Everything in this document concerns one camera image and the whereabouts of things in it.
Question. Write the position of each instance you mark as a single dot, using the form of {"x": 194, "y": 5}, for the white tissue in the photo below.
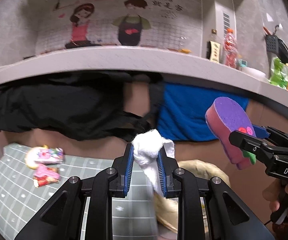
{"x": 145, "y": 150}

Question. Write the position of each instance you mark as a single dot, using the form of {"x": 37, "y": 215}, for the purple pink sponge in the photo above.
{"x": 225, "y": 116}

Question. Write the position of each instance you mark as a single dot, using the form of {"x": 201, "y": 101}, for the green checked table mat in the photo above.
{"x": 133, "y": 217}

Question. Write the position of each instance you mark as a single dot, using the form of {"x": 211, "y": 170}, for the pink tissue pack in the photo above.
{"x": 50, "y": 155}

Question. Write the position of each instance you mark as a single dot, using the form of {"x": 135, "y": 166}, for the black utensil holder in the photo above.
{"x": 276, "y": 45}

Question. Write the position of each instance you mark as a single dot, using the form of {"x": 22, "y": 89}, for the clear oil bottle yellow label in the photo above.
{"x": 213, "y": 47}

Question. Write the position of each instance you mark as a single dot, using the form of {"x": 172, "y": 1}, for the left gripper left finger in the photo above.
{"x": 120, "y": 185}

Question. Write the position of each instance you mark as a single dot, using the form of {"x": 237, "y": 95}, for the yellow round lid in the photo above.
{"x": 35, "y": 156}

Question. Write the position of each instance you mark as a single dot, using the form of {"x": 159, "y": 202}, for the cartoon couple wall sticker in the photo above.
{"x": 142, "y": 23}

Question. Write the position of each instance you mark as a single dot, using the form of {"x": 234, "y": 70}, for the green vegetable bag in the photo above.
{"x": 279, "y": 73}

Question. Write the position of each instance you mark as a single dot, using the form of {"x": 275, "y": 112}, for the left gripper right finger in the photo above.
{"x": 170, "y": 187}

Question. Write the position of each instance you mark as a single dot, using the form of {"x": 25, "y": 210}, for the bottle of red chillies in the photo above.
{"x": 230, "y": 49}

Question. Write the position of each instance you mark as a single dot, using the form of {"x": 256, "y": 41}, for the black hanging apron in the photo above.
{"x": 84, "y": 105}

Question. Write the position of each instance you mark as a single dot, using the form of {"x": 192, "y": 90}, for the blue hanging towel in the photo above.
{"x": 182, "y": 114}

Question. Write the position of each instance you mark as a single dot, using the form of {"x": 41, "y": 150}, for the grey stone countertop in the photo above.
{"x": 177, "y": 67}

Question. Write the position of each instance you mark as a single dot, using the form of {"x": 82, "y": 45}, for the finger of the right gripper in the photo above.
{"x": 248, "y": 143}
{"x": 260, "y": 132}

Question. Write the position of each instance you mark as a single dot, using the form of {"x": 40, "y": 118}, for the small red snack packet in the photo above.
{"x": 45, "y": 175}

